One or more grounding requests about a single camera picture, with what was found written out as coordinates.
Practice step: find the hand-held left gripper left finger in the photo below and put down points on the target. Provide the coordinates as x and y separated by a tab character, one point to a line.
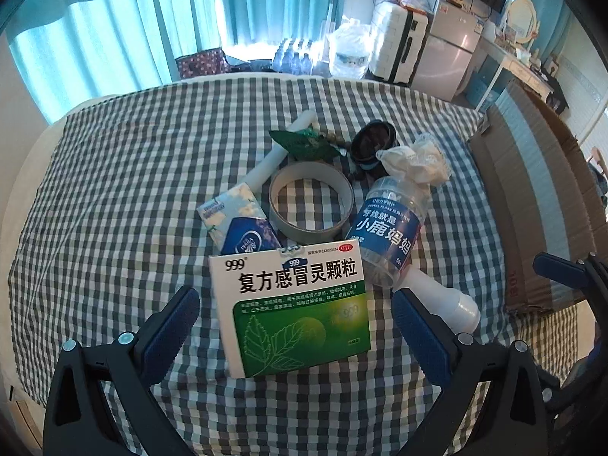
173	323

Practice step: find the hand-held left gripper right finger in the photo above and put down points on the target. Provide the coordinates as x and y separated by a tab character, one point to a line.
418	327

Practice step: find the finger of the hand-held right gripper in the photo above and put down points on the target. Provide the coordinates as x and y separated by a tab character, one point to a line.
555	264

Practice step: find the brown cardboard box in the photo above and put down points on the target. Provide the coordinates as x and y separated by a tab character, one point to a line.
522	190

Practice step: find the green and white medicine box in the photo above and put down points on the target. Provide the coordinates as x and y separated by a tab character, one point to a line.
285	304

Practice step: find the blue and white tissue packet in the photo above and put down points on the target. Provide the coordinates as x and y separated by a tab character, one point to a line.
237	218

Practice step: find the white bent foam tube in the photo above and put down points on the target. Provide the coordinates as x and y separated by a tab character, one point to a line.
270	161

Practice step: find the green foil sachet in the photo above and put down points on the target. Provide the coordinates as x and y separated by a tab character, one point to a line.
304	145

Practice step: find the white plastic bottle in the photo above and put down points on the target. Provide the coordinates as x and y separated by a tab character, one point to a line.
451	304

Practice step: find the clear jar with blue label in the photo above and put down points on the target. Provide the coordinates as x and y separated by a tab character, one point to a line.
384	232

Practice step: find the wooden chair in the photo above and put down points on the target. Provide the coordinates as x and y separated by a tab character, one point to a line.
601	166

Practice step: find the grey tape roll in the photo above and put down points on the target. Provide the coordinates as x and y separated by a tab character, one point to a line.
308	233

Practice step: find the white slatted wardrobe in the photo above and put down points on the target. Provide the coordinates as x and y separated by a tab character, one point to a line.
584	90

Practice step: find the white dressing table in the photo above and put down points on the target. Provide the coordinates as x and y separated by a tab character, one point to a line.
517	64

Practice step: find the silver mini fridge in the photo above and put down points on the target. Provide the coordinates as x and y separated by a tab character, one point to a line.
449	52

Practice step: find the teal curtain beside wardrobe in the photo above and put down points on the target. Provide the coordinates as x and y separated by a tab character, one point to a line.
551	23

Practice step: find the white oval mirror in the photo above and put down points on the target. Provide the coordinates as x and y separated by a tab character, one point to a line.
521	16

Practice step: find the dotted dark fabric bag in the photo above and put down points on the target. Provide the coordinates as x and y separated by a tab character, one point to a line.
202	64

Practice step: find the white suitcase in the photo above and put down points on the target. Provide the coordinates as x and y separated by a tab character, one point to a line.
396	42

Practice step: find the large clear water jug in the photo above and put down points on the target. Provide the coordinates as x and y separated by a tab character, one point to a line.
351	47

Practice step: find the pack of water bottles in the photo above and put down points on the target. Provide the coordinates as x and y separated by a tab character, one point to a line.
297	59

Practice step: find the wide teal window curtain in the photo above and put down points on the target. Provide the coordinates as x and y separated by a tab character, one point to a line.
118	23

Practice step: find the narrow teal window curtain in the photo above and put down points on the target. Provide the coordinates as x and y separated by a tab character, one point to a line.
285	0

